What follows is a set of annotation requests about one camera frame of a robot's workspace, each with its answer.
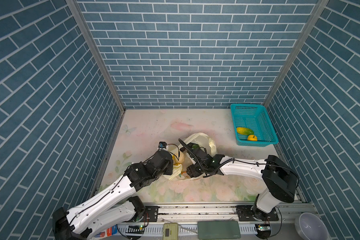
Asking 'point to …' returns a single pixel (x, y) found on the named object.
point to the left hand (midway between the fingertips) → (172, 163)
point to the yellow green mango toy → (244, 131)
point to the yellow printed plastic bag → (179, 171)
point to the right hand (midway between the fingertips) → (189, 168)
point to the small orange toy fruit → (252, 137)
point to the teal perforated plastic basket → (255, 117)
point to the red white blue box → (111, 231)
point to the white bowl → (309, 227)
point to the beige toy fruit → (179, 157)
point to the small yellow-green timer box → (170, 231)
